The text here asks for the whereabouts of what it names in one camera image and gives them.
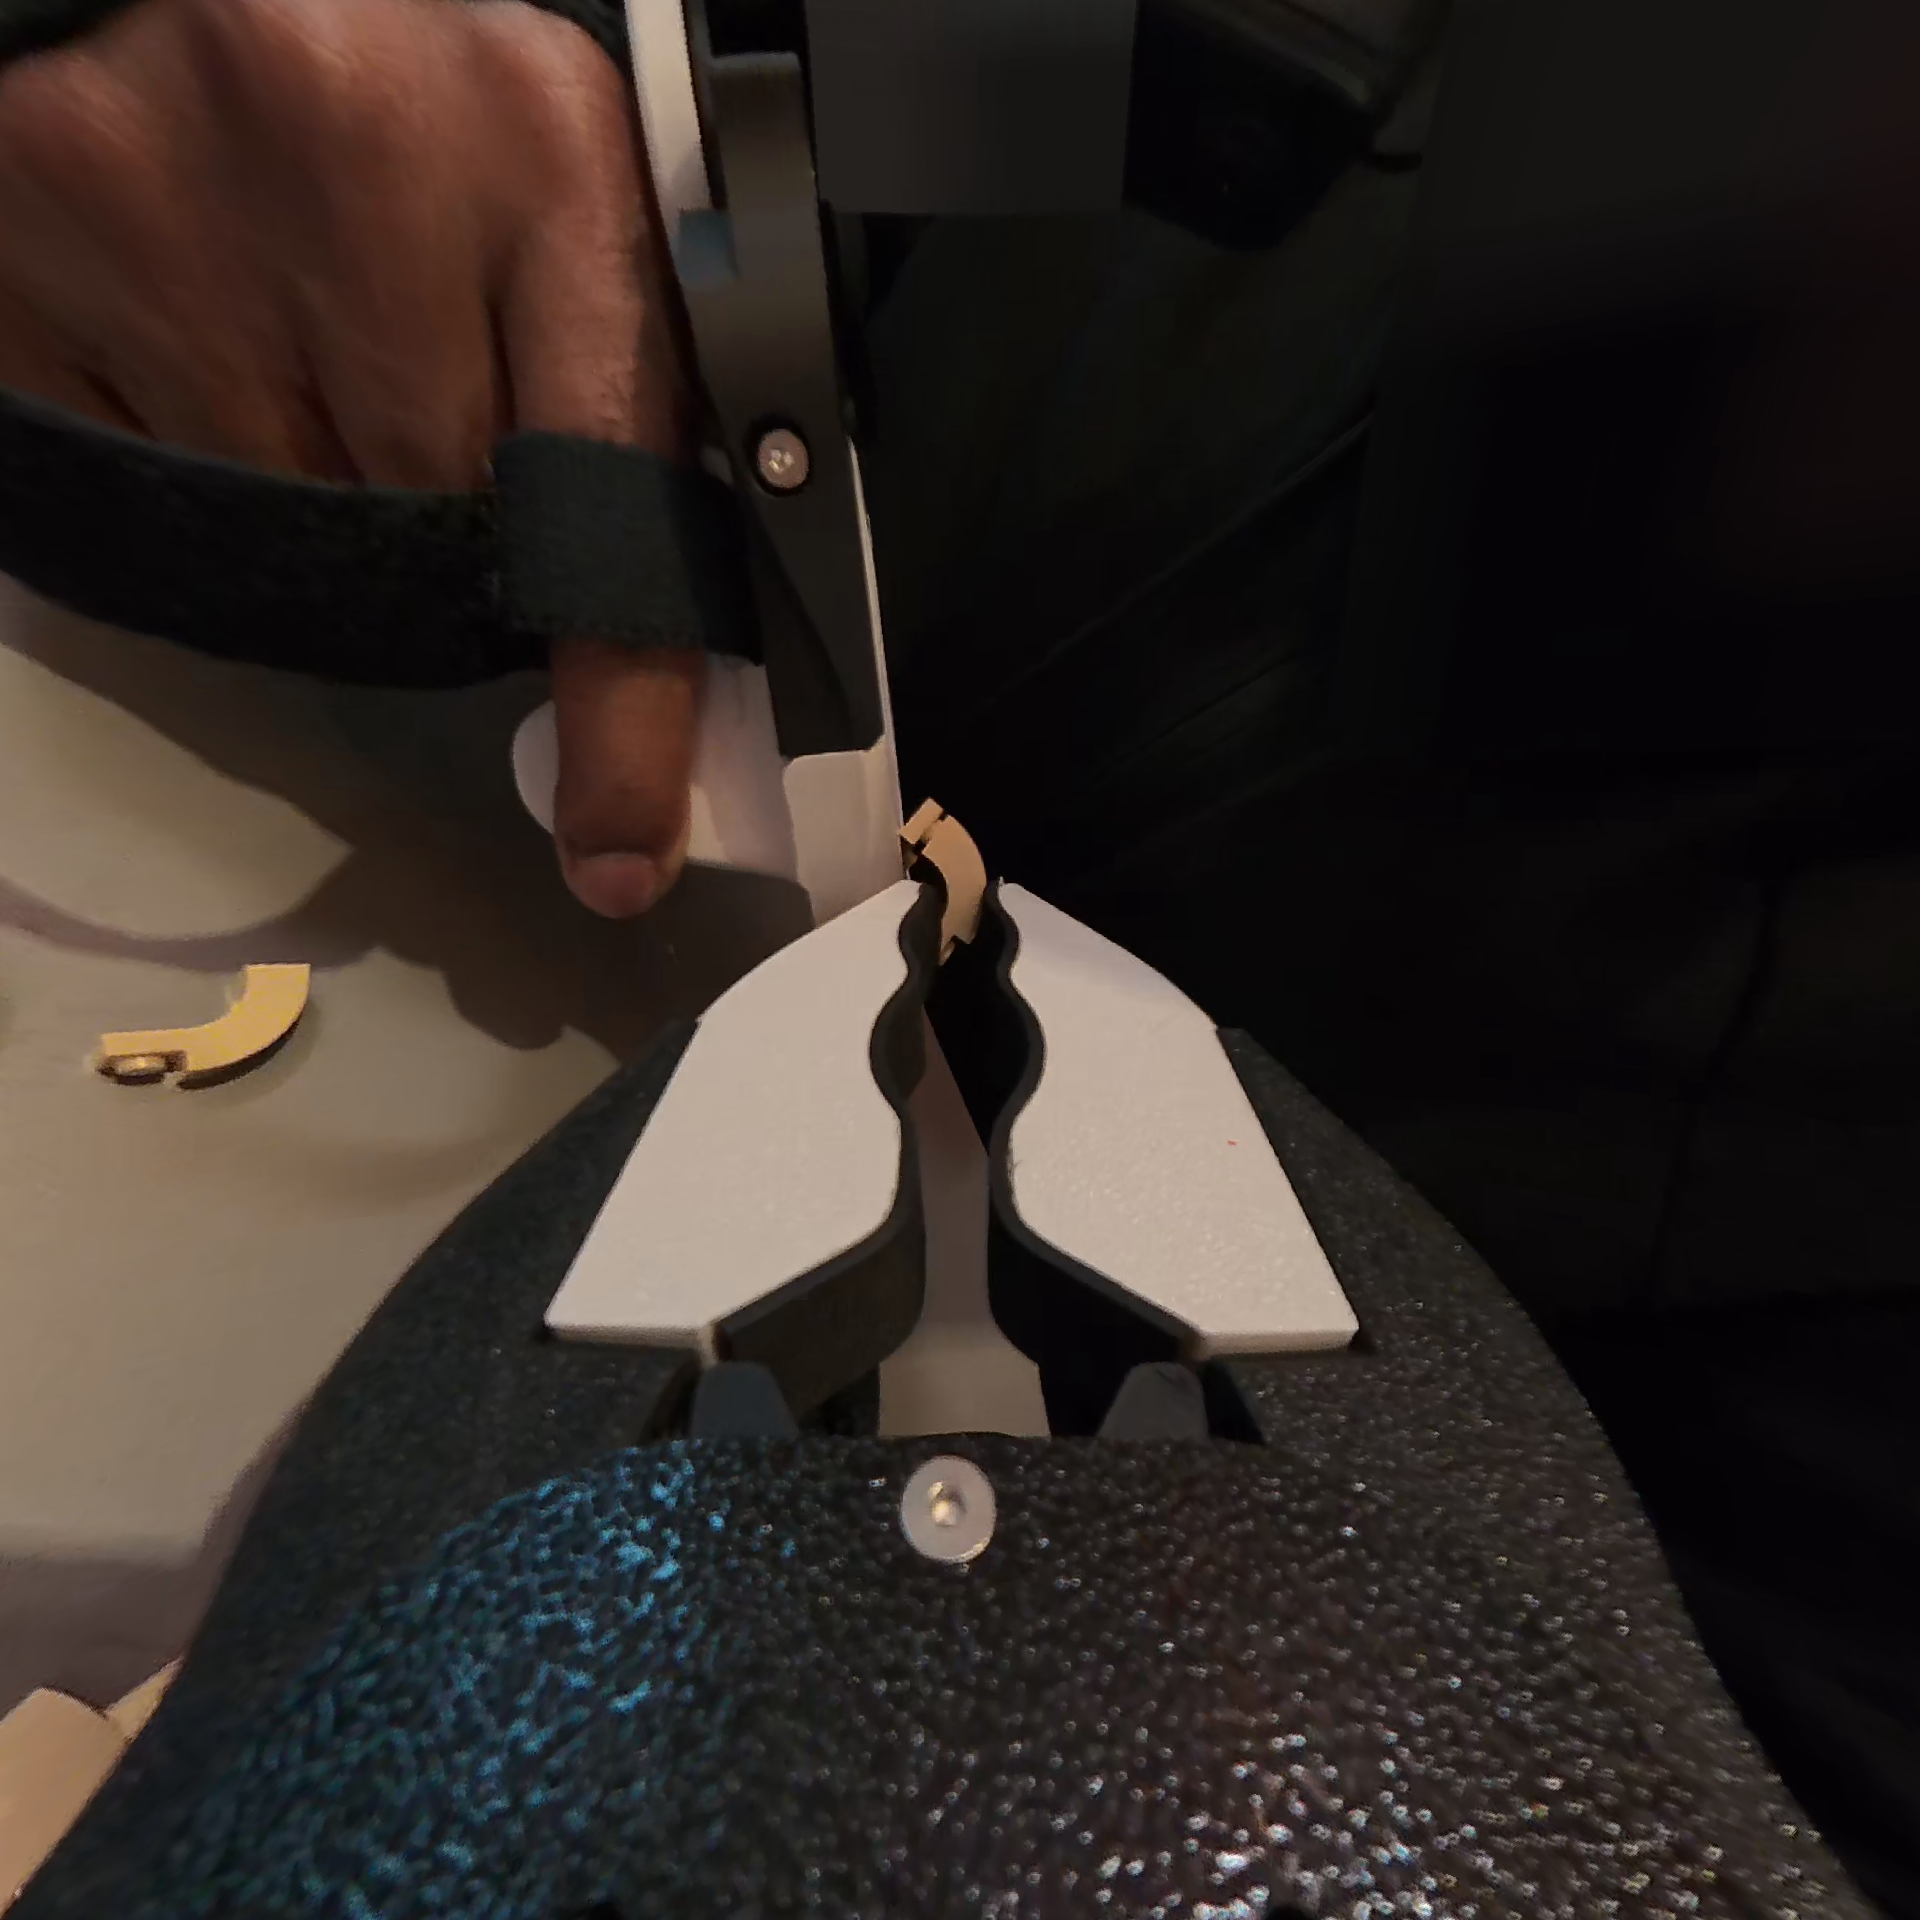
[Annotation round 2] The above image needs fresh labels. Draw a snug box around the person's right hand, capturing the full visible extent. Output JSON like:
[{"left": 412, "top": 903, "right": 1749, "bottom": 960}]
[{"left": 0, "top": 0, "right": 706, "bottom": 922}]

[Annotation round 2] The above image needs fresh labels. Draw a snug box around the dark cloth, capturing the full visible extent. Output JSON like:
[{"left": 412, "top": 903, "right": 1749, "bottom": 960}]
[{"left": 810, "top": 0, "right": 1920, "bottom": 1834}]

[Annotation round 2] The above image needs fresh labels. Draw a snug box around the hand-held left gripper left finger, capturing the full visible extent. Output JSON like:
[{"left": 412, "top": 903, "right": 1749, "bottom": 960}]
[{"left": 544, "top": 879, "right": 938, "bottom": 1419}]

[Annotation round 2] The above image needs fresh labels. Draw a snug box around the tan toy brick model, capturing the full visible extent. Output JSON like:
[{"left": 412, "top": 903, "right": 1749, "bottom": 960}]
[{"left": 0, "top": 1658, "right": 184, "bottom": 1823}]

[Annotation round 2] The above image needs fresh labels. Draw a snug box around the tan curved toy brick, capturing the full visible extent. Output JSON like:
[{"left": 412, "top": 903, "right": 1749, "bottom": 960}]
[
  {"left": 896, "top": 797, "right": 992, "bottom": 970},
  {"left": 93, "top": 960, "right": 314, "bottom": 1086}
]

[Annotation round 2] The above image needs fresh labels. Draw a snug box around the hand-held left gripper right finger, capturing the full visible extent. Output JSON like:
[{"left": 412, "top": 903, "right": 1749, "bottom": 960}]
[{"left": 930, "top": 882, "right": 1360, "bottom": 1426}]

